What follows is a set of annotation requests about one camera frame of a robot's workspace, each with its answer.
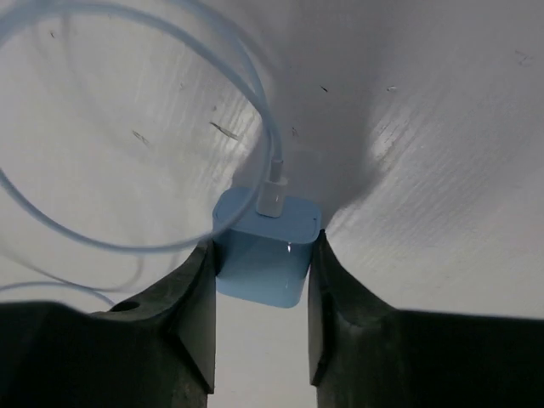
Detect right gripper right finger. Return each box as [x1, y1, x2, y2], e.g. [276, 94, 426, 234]
[308, 233, 543, 407]

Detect blue charger plug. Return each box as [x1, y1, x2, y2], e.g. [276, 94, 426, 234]
[214, 196, 321, 309]

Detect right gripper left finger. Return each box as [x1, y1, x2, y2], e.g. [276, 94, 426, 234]
[1, 241, 216, 407]

